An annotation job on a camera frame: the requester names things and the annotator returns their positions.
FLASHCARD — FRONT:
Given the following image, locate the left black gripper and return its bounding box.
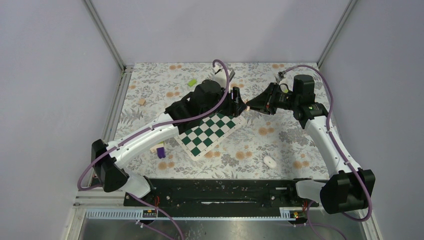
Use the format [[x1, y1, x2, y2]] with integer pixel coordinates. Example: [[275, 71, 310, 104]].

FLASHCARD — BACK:
[[201, 85, 247, 119]]

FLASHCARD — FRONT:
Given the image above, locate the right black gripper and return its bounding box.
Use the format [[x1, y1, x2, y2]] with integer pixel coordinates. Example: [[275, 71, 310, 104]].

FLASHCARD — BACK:
[[246, 82, 299, 116]]

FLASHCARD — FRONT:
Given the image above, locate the white earbud case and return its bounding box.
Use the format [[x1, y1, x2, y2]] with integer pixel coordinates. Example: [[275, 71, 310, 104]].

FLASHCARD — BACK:
[[263, 155, 277, 169]]

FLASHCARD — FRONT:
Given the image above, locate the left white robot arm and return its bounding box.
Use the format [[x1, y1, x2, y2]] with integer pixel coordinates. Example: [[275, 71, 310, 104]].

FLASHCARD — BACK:
[[90, 79, 247, 206]]

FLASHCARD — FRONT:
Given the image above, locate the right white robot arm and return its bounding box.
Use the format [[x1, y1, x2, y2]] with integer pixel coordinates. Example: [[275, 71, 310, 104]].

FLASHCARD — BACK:
[[246, 74, 376, 214]]

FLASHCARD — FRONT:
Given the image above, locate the floral patterned table mat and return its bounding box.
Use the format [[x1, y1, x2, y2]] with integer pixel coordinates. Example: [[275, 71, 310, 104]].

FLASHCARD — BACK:
[[115, 62, 330, 179]]

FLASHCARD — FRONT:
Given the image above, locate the green block left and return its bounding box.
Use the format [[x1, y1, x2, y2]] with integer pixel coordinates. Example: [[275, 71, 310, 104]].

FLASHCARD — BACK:
[[187, 79, 197, 87]]

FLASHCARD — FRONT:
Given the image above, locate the green white chessboard mat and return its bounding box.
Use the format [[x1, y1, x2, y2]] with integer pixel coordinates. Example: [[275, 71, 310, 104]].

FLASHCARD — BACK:
[[174, 113, 246, 161]]

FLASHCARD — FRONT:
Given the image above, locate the green white purple block stack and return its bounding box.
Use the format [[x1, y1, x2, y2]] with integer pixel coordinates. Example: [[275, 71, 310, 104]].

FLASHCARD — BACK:
[[150, 141, 166, 159]]

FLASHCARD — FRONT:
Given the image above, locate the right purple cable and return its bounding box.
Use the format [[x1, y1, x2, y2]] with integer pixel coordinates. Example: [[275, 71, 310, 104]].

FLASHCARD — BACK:
[[279, 64, 373, 240]]

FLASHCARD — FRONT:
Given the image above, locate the purple cable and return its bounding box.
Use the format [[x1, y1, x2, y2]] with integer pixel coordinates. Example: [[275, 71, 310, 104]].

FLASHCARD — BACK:
[[77, 59, 231, 240], [279, 64, 373, 240]]

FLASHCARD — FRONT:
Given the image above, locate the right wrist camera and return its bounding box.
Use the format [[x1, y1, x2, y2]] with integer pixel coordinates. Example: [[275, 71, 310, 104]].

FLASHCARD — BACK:
[[274, 72, 286, 84]]

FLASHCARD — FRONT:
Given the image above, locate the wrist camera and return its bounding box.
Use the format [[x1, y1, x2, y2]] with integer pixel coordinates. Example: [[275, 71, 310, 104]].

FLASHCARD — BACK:
[[274, 72, 286, 84], [213, 65, 235, 88]]

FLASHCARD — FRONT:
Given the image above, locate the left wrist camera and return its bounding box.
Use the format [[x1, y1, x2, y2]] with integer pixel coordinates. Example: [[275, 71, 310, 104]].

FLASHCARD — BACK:
[[213, 65, 235, 88]]

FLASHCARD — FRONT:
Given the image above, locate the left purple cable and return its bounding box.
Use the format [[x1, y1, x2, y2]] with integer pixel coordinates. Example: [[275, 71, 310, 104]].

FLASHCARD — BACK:
[[77, 59, 231, 240]]

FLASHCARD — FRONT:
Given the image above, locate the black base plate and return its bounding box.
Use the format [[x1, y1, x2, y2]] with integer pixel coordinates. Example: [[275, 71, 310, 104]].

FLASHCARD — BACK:
[[142, 178, 310, 218]]

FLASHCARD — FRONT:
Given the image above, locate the white slotted cable duct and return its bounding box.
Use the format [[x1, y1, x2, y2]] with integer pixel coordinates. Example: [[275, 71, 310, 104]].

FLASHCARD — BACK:
[[85, 207, 299, 221]]

